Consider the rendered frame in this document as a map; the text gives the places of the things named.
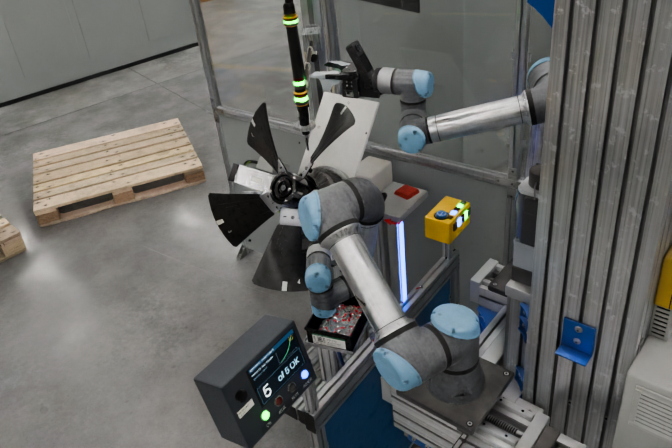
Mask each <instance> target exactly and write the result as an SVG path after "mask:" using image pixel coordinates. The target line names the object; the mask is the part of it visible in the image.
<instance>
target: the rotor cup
mask: <svg viewBox="0 0 672 448"><path fill-rule="evenodd" d="M282 185H285V186H286V189H285V190H284V191H282V190H281V186H282ZM313 190H319V185H318V183H317V181H316V180H315V179H314V178H313V177H312V176H309V175H306V177H305V179H303V178H302V174H299V175H298V176H297V175H294V174H293V173H291V172H288V171H283V172H280V173H278V174H277V175H275V176H274V178H273V179H272V181H271V183H270V187H269V193H270V196H271V199H272V200H273V201H274V202H275V203H277V204H279V205H282V206H283V205H286V206H289V207H288V208H295V209H298V206H299V202H300V200H301V198H302V197H303V196H305V195H308V194H309V193H311V192H312V191H313ZM297 192H301V193H303V194H302V195H301V194H298V193H297Z"/></svg>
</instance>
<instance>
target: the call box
mask: <svg viewBox="0 0 672 448"><path fill-rule="evenodd" d="M461 201H463V200H459V199H455V198H452V197H448V196H445V197H444V198H443V199H442V200H441V201H440V202H439V203H438V204H437V205H436V206H435V207H434V208H433V209H432V210H431V211H430V212H429V213H428V214H427V215H426V216H425V237H427V238H430V239H433V240H436V241H439V242H443V243H446V244H451V243H452V241H453V240H454V239H455V238H456V237H457V236H458V235H459V234H460V233H461V232H462V230H463V229H464V228H465V227H466V226H467V225H468V224H469V223H470V215H469V216H468V218H467V219H466V220H465V221H464V222H463V223H462V224H461V225H460V226H459V227H458V226H457V229H456V231H455V232H454V231H453V224H454V223H455V222H457V221H458V219H459V218H460V217H461V216H462V214H464V212H465V211H466V210H467V209H468V208H469V207H470V203H469V202H466V204H465V205H463V207H462V208H460V210H459V211H457V213H456V214H455V215H453V214H450V212H451V211H452V210H454V208H455V207H457V205H458V204H460V202H461ZM439 210H443V211H446V212H447V217H448V216H449V215H451V216H454V218H453V219H452V220H450V219H447V217H446V218H437V217H436V212H437V211H439Z"/></svg>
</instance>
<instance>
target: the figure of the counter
mask: <svg viewBox="0 0 672 448"><path fill-rule="evenodd" d="M256 390H257V392H258V394H259V396H260V398H261V401H262V403H263V405H265V404H266V403H267V402H268V401H269V400H270V399H271V398H272V396H273V395H274V394H275V393H276V392H277V390H276V387H275V385H274V383H273V380H272V378H271V376H269V377H268V378H267V379H266V380H265V381H264V382H263V383H262V384H261V385H260V386H259V387H258V388H257V389H256Z"/></svg>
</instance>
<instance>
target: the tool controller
mask: <svg viewBox="0 0 672 448"><path fill-rule="evenodd" d="M303 369H307V370H308V377H307V378H306V379H301V377H300V373H301V371H302V370H303ZM269 376H271V378H272V380H273V383H274V385H275V387H276V390H277V392H276V393H275V394H274V395H273V396H272V398H271V399H270V400H269V401H268V402H267V403H266V404H265V405H263V403H262V401H261V398H260V396H259V394H258V392H257V390H256V389H257V388H258V387H259V386H260V385H261V384H262V383H263V382H264V381H265V380H266V379H267V378H268V377H269ZM316 378H317V376H316V374H315V371H314V369H313V366H312V364H311V361H310V359H309V356H308V354H307V351H306V349H305V346H304V344H303V341H302V339H301V336H300V334H299V331H298V329H297V326H296V324H295V321H294V320H291V319H286V318H282V317H277V316H272V315H267V314H265V315H264V316H262V317H261V318H260V319H259V320H258V321H257V322H256V323H255V324H254V325H252V326H251V327H250V328H249V329H248V330H247V331H246V332H245V333H243V334H242V335H241V336H240V337H239V338H238V339H237V340H236V341H235V342H233V343H232V344H231V345H230V346H229V347H228V348H227V349H226V350H224V351H223V352H222V353H221V354H220V355H219V356H218V357H217V358H215V359H214V360H213V361H212V362H211V363H210V364H209V365H208V366H207V367H205V368H204V369H203V370H202V371H201V372H200V373H199V374H198V375H196V376H195V377H194V379H193V380H194V382H195V384H196V386H197V388H198V390H199V392H200V394H201V396H202V398H203V400H204V403H205V405H206V407H207V409H208V411H209V413H210V415H211V417H212V419H213V421H214V423H215V425H216V427H217V429H218V431H219V433H220V435H221V437H222V438H224V439H226V440H228V441H231V442H233V443H235V444H238V445H240V446H242V447H245V448H253V447H254V446H255V444H256V443H257V442H258V441H259V440H260V439H261V438H262V437H263V436H264V435H265V434H266V433H267V432H268V430H269V429H270V428H271V427H272V426H273V425H274V424H275V423H276V422H277V421H278V420H279V419H280V418H281V416H282V415H283V414H284V413H285V412H286V411H287V410H288V409H289V408H290V407H291V406H292V405H293V403H294V402H295V401H296V400H297V399H298V398H299V397H300V396H301V395H302V394H303V393H304V392H305V391H306V389H307V388H308V387H309V386H310V385H311V384H312V383H313V382H314V381H315V380H316ZM290 382H294V383H295V384H296V389H295V391H294V392H292V393H290V392H288V385H289V383H290ZM278 395H281V396H282V397H283V403H282V405H281V406H279V407H278V406H275V404H274V401H275V398H276V397H277V396H278ZM265 409H267V410H268V411H269V412H270V415H269V418H268V419H267V420H266V421H262V420H261V413H262V411H263V410H265Z"/></svg>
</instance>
